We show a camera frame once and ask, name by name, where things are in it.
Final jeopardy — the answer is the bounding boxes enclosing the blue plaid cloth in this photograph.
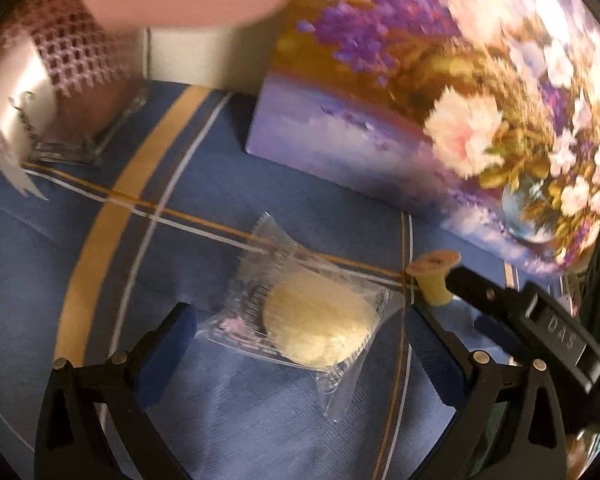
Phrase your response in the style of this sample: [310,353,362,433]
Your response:
[0,80,581,480]

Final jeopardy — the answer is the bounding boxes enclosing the clear glass vase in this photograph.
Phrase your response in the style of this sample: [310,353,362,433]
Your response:
[25,80,151,166]

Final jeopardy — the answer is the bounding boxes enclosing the flower painting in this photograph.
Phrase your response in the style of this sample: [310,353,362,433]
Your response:
[244,0,600,278]

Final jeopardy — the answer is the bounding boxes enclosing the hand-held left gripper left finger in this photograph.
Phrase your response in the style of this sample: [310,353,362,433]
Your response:
[34,301,198,480]

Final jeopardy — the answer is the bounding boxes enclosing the clear cream pastry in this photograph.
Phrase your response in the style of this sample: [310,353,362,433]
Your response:
[195,212,406,418]

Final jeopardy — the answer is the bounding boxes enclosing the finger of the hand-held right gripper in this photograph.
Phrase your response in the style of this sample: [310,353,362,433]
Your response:
[445,266,600,393]

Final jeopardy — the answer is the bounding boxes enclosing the cream jelly cup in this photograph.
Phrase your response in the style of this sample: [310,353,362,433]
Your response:
[406,251,462,307]

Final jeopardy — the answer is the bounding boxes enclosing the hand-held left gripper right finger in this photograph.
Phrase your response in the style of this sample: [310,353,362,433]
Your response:
[405,302,568,480]

